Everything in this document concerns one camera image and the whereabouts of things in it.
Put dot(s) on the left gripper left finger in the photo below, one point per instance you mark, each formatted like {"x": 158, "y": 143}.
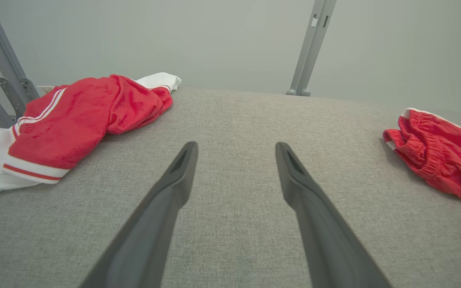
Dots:
{"x": 154, "y": 224}

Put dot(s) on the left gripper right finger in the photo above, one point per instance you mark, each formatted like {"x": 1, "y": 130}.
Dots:
{"x": 318, "y": 224}

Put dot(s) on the red and white basketball jersey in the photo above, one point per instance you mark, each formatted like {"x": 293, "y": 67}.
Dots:
{"x": 66, "y": 128}

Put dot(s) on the red shorts with white trim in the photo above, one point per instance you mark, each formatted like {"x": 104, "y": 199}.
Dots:
{"x": 442, "y": 156}

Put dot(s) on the grey metal frame with bracket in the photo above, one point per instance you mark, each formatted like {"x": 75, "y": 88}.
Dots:
{"x": 2, "y": 60}

